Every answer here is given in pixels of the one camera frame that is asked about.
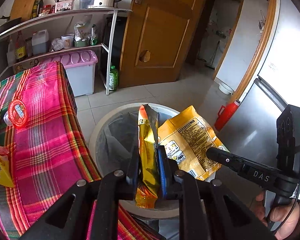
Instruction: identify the gold orange snack bag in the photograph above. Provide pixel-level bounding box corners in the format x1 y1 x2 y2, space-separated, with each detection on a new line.
135 104 160 209

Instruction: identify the pink utensil holder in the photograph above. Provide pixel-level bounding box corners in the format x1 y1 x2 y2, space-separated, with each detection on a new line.
55 0 74 12

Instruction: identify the yellow triangular snack packet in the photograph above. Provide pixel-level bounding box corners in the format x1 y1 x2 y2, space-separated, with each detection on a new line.
0 155 15 187

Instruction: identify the dark glass sauce bottle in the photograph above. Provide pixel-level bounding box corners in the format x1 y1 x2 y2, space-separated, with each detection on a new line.
37 0 44 15

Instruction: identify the silver refrigerator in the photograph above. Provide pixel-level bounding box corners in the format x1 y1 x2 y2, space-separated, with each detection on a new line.
218 0 300 167

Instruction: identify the green detergent bottle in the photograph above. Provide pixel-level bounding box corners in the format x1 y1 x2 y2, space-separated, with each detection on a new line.
109 66 119 91

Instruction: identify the white plastic oil jug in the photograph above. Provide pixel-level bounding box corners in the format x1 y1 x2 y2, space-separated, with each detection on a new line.
31 29 50 55

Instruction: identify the pink-lidded storage box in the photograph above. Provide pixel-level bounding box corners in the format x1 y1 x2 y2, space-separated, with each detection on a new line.
42 50 98 97

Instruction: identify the white metal kitchen shelf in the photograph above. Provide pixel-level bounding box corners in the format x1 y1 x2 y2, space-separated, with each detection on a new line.
0 8 133 96

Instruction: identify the wooden cutting board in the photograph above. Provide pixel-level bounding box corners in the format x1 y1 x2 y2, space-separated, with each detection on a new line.
10 0 35 22

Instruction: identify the wooden door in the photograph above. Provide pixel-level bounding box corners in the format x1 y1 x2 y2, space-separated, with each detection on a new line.
119 0 205 88

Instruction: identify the person's right hand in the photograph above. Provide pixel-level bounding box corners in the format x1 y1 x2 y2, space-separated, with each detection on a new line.
252 191 300 239

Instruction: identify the yellow snack bag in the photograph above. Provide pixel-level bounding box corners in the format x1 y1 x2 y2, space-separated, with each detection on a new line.
158 106 228 181

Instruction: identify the red thermos flask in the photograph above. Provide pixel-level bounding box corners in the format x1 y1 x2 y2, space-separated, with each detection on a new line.
214 100 240 131

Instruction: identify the white round trash bin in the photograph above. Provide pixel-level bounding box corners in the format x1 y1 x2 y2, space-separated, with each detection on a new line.
89 103 216 219

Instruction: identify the black frying pan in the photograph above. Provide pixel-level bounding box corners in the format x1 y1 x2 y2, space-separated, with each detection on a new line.
0 16 22 34

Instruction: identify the soy sauce bottle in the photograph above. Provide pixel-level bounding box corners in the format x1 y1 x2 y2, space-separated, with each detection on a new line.
15 31 26 62

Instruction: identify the red-lidded plastic cup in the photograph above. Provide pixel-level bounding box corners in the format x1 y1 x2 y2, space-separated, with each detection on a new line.
4 99 28 129

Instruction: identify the pink plaid tablecloth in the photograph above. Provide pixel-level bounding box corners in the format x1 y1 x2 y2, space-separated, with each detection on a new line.
0 62 101 239

